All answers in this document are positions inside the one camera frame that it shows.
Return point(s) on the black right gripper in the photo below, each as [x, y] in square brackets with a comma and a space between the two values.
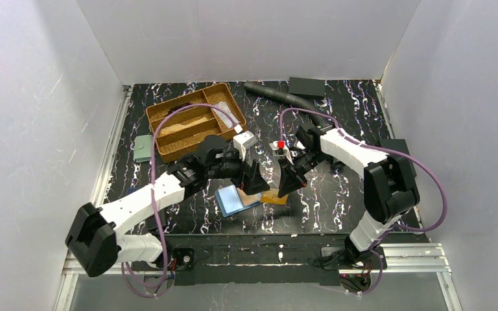
[297, 167]

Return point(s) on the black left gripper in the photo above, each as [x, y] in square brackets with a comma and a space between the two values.
[244, 169]

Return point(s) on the gold VIP credit card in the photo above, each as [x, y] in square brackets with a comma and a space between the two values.
[272, 196]

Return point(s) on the light blue card holder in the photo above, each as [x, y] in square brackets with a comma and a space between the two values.
[228, 201]

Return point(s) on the silver VIP credit card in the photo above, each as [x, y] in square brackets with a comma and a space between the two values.
[229, 119]

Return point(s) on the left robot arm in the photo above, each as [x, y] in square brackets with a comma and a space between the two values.
[98, 237]

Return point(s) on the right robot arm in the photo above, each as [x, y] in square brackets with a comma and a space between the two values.
[390, 189]

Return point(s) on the orange VIP credit card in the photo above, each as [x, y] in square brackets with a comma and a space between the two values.
[248, 201]

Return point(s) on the white card in tray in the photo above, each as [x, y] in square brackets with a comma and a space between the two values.
[223, 106]

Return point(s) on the woven wicker organizer tray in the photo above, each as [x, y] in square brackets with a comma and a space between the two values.
[183, 132]

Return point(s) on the black flat box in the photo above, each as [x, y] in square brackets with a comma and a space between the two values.
[307, 87]

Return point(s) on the wooden utensil in tray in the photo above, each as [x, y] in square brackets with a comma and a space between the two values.
[177, 127]

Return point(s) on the black item in tray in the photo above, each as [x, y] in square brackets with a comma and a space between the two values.
[180, 107]

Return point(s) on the green small wallet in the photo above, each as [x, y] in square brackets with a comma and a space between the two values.
[143, 148]

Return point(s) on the black box right side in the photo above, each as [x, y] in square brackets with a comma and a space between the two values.
[398, 164]

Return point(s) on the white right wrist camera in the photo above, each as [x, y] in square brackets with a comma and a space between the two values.
[281, 150]

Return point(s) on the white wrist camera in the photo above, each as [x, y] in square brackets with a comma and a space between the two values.
[281, 150]
[243, 140]

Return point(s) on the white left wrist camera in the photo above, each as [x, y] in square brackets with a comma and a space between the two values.
[243, 140]

